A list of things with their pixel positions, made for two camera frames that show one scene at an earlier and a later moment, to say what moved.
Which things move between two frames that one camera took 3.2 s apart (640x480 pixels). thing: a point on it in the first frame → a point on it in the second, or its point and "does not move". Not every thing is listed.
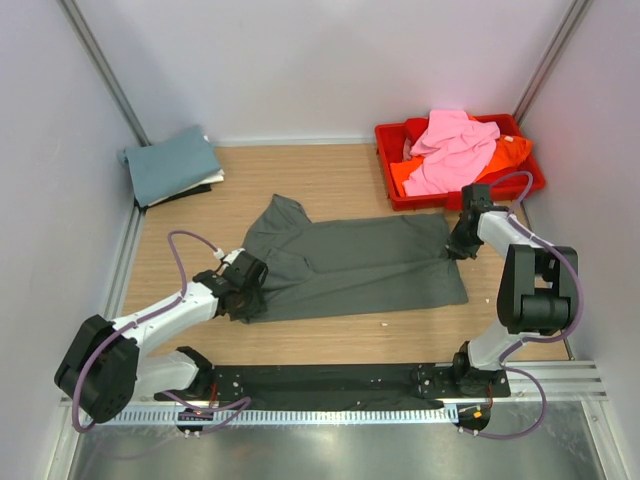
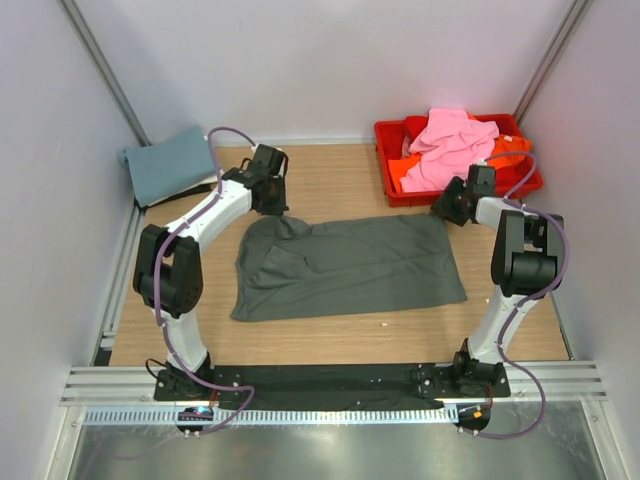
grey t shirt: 351,265 does not move
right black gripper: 457,250 → 443,203
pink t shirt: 453,151 does not move
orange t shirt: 509,150 does not move
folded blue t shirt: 165,166 does not move
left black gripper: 256,304 → 280,206
